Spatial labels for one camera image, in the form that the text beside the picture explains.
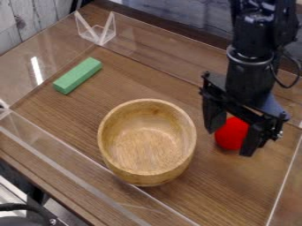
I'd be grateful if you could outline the wooden bowl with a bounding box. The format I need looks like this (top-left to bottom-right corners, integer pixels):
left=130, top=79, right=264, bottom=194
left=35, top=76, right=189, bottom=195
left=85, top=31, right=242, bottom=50
left=97, top=99, right=197, bottom=186

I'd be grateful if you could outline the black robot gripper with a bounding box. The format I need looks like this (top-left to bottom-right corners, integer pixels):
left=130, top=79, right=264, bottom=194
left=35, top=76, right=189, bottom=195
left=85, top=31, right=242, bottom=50
left=200, top=45, right=289, bottom=157

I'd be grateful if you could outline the black metal stand bracket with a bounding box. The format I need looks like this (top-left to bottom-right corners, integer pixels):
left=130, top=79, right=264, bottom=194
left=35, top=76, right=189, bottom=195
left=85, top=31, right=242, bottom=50
left=26, top=196, right=69, bottom=226

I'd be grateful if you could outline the black cable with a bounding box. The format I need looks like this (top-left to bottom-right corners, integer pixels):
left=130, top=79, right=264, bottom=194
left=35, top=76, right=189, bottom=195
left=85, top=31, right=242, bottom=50
left=268, top=49, right=302, bottom=90

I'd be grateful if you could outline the clear acrylic corner bracket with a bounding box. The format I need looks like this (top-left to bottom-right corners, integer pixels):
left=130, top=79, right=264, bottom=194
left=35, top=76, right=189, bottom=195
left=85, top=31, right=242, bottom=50
left=75, top=11, right=117, bottom=46

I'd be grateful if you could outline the red plush strawberry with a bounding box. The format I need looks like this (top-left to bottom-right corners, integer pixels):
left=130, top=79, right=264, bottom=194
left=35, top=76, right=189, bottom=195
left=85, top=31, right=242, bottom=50
left=216, top=117, right=249, bottom=151

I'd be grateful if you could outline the green rectangular block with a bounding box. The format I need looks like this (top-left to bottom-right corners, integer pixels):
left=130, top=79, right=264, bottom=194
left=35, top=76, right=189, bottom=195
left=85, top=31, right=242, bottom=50
left=54, top=57, right=103, bottom=94

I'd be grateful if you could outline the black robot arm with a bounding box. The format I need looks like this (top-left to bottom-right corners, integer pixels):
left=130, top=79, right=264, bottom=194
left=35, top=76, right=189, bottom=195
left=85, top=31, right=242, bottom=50
left=200, top=0, right=301, bottom=156

